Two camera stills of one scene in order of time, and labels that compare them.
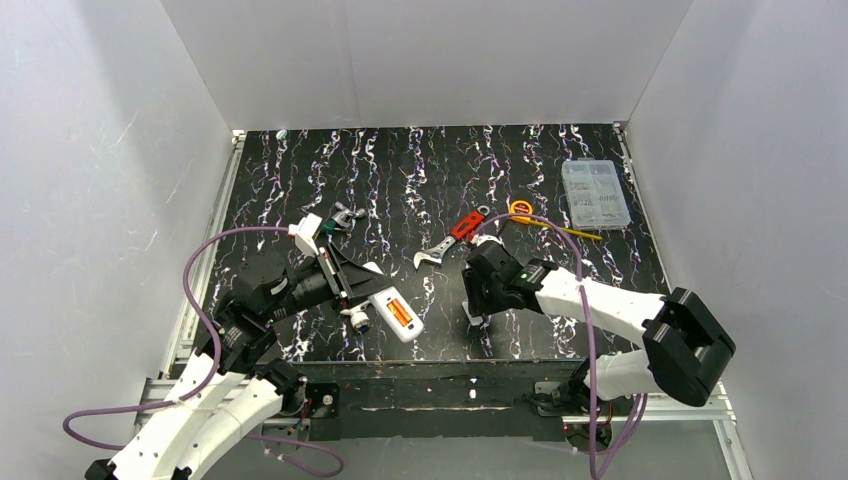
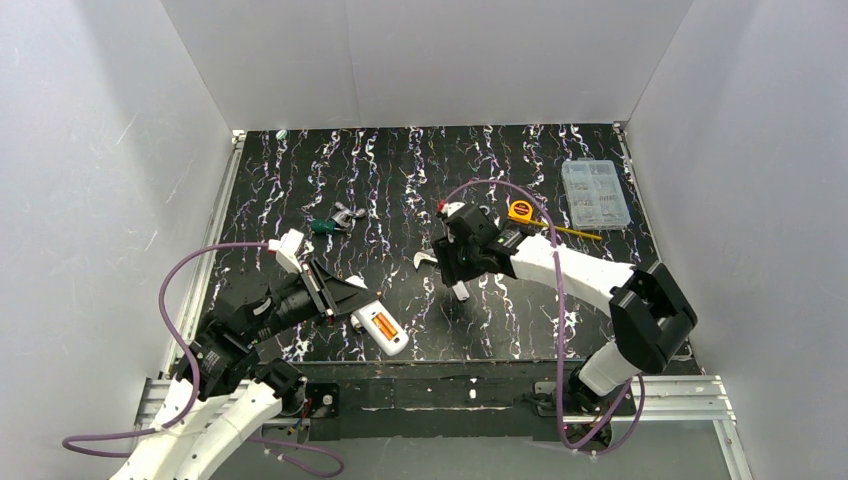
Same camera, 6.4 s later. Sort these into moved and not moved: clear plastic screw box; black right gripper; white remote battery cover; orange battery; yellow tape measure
Moved: orange battery; black right gripper; white remote battery cover
Not moved: clear plastic screw box; yellow tape measure
